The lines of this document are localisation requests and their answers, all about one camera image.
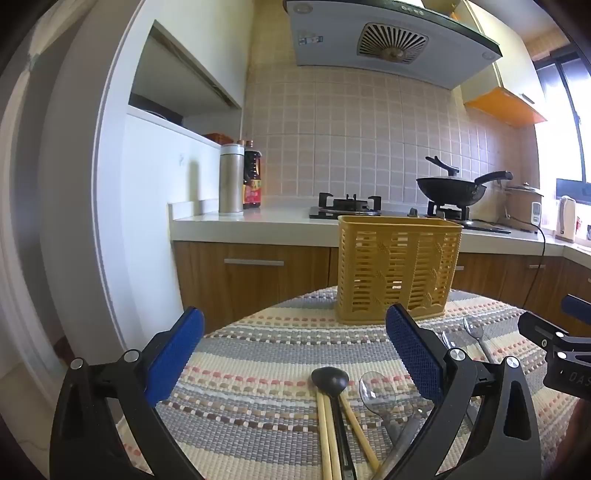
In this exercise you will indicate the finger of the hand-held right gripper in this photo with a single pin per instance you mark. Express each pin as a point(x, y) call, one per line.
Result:
point(577, 305)
point(540, 328)

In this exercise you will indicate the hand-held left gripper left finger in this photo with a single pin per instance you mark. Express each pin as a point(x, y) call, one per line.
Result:
point(178, 355)

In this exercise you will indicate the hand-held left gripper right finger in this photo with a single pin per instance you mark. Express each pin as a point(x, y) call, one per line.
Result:
point(415, 355)

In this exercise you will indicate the yellow plastic utensil basket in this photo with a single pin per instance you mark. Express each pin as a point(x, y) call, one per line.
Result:
point(397, 267)

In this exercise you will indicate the clear plastic spoon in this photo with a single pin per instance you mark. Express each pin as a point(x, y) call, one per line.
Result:
point(473, 327)
point(448, 340)
point(375, 392)
point(401, 445)

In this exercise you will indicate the striped woven mat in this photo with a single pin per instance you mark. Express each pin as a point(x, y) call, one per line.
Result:
point(258, 350)

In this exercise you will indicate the white electric kettle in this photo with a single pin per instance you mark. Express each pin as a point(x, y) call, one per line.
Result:
point(566, 219)

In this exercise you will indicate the black ladle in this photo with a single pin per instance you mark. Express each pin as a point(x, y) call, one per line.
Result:
point(329, 379)

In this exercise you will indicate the wooden base cabinet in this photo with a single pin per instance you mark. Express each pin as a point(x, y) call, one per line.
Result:
point(258, 295)

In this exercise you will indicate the beige rice cooker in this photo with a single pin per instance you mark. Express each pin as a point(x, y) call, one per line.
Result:
point(521, 205)

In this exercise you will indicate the white kitchen countertop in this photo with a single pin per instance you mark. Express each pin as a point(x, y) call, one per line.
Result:
point(268, 221)

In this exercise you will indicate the black gas stove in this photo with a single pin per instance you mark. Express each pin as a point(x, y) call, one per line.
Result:
point(351, 205)

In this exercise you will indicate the black wok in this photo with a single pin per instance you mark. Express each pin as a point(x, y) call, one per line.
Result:
point(450, 190)

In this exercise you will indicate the steel thermos flask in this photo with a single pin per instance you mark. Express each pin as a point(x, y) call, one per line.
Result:
point(231, 180)

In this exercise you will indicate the dark soy sauce bottle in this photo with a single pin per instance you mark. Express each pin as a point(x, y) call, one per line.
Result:
point(252, 182)

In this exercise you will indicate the window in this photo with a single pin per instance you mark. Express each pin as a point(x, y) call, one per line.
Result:
point(561, 110)

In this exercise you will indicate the range hood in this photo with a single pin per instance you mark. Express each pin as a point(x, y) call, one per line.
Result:
point(392, 46)

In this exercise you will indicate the orange wall cabinet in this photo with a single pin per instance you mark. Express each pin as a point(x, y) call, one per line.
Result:
point(503, 99)

